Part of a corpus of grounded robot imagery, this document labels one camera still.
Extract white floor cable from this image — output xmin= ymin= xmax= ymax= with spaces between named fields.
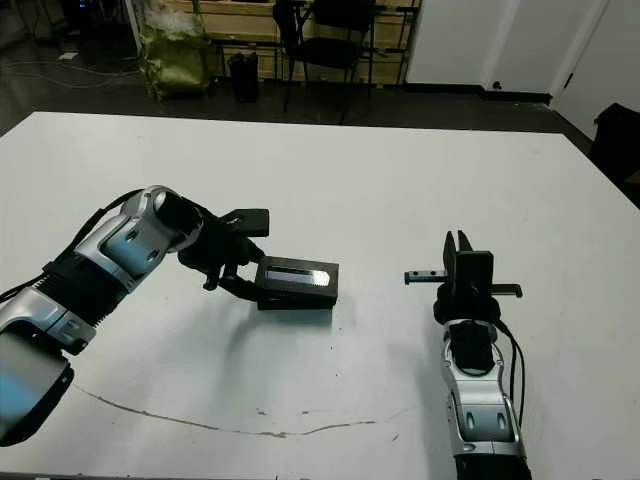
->
xmin=0 ymin=57 xmax=142 ymax=89

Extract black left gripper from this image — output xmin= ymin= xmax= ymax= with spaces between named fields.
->
xmin=176 ymin=211 xmax=267 ymax=307

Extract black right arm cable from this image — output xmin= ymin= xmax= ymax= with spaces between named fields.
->
xmin=496 ymin=319 xmax=526 ymax=419

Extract black waste bin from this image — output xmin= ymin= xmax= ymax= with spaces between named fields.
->
xmin=228 ymin=51 xmax=262 ymax=105

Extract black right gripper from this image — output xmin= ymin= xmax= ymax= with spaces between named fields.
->
xmin=403 ymin=229 xmax=524 ymax=325

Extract black box lid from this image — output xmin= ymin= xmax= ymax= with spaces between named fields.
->
xmin=254 ymin=254 xmax=342 ymax=304

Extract white door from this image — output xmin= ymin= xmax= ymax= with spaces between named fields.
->
xmin=549 ymin=0 xmax=640 ymax=146

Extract black computer tower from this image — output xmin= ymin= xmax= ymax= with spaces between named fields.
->
xmin=62 ymin=0 xmax=129 ymax=39

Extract yellow-green sack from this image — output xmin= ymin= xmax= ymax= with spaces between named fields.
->
xmin=138 ymin=20 xmax=214 ymax=102

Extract stacked wooden crates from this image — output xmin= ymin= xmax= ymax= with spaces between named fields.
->
xmin=197 ymin=0 xmax=424 ymax=84

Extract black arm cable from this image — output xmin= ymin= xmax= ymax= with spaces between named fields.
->
xmin=496 ymin=319 xmax=526 ymax=419
xmin=0 ymin=188 xmax=149 ymax=304

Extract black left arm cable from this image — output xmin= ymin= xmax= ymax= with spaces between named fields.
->
xmin=0 ymin=188 xmax=149 ymax=304

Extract black box with white tray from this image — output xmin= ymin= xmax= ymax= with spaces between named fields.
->
xmin=257 ymin=294 xmax=337 ymax=313

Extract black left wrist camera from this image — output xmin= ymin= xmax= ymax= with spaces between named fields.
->
xmin=219 ymin=206 xmax=272 ymax=238

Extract wooden desk white legs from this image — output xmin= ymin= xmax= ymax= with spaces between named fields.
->
xmin=126 ymin=0 xmax=145 ymax=55

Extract black armchair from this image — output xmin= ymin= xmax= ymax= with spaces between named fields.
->
xmin=589 ymin=102 xmax=640 ymax=179

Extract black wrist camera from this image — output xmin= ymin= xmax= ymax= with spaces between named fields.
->
xmin=219 ymin=206 xmax=272 ymax=238
xmin=455 ymin=249 xmax=497 ymax=297

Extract black mesh office chair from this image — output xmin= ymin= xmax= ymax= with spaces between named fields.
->
xmin=272 ymin=0 xmax=417 ymax=126

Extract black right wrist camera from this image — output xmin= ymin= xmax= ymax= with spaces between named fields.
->
xmin=455 ymin=249 xmax=497 ymax=297

